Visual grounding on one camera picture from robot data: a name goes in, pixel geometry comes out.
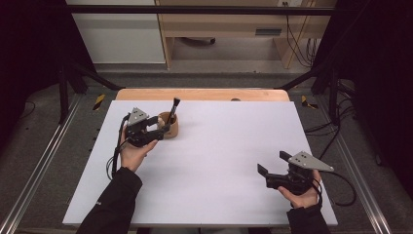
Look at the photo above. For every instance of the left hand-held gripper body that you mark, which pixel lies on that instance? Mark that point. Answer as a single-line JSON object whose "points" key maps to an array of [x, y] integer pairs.
{"points": [[139, 135]]}

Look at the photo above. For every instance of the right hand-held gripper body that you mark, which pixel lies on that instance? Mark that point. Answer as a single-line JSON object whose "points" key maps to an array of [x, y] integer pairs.
{"points": [[292, 183]]}

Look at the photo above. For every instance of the tan bear cup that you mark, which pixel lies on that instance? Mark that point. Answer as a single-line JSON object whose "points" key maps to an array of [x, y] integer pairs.
{"points": [[172, 131]]}

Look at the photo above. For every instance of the black makeup brush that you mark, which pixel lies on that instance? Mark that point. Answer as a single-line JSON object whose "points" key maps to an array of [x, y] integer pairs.
{"points": [[173, 109]]}

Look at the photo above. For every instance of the person's right hand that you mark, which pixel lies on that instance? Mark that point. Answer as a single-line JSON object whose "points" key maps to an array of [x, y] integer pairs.
{"points": [[303, 200]]}

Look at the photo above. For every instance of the person's left hand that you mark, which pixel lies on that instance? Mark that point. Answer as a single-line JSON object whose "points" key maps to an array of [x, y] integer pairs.
{"points": [[133, 156]]}

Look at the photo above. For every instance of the light wooden table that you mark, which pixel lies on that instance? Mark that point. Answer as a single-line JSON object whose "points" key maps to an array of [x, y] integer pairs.
{"points": [[201, 95]]}

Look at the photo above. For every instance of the white cabinet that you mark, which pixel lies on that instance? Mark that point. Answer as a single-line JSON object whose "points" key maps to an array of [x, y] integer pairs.
{"points": [[120, 39]]}

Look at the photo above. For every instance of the white flat object on shelf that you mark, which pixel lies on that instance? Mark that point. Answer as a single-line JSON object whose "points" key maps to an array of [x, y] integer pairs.
{"points": [[198, 41]]}

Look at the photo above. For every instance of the light wooden desk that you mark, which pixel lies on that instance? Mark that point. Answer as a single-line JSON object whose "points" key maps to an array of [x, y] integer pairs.
{"points": [[220, 26]]}

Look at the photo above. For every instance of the black curtain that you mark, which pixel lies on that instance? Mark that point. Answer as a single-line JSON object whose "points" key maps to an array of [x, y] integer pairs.
{"points": [[383, 81], [29, 65]]}

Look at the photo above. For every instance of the aluminium floor rail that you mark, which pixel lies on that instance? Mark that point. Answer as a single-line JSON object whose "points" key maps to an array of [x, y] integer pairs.
{"points": [[357, 169], [39, 165]]}

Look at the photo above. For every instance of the black frame leg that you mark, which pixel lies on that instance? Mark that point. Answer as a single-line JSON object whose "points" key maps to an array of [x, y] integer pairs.
{"points": [[63, 97], [333, 97]]}

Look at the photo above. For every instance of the black frame crossbar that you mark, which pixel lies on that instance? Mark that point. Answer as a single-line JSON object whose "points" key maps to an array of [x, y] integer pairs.
{"points": [[195, 10]]}

